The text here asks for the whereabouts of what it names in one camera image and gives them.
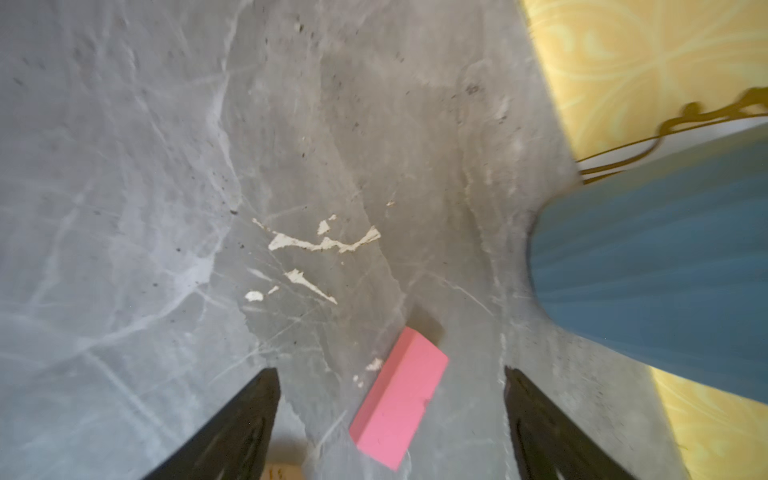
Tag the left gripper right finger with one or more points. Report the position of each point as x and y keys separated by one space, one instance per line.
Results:
x=547 y=443

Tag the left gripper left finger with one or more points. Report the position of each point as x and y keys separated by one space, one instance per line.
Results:
x=234 y=443

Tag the pink block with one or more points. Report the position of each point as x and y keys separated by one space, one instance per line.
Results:
x=391 y=413

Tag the natural wood block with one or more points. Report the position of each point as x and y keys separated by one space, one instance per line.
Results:
x=280 y=471

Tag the green plant in blue pot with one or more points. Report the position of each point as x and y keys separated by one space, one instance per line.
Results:
x=667 y=263

